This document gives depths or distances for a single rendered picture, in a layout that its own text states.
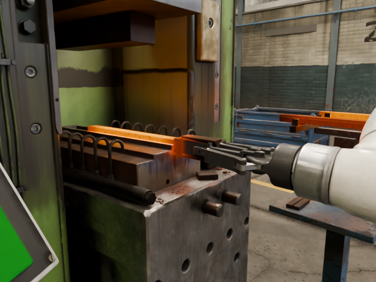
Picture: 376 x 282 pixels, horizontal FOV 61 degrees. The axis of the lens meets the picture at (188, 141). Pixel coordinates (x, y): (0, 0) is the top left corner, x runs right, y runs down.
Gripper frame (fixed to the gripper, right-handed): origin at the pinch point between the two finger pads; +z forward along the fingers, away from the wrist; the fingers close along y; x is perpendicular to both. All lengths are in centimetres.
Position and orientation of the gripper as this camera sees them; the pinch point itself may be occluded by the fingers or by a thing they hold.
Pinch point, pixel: (199, 147)
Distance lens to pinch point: 65.0
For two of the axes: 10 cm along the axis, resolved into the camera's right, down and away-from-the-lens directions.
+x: 0.3, -9.8, -2.1
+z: -7.9, -1.6, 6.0
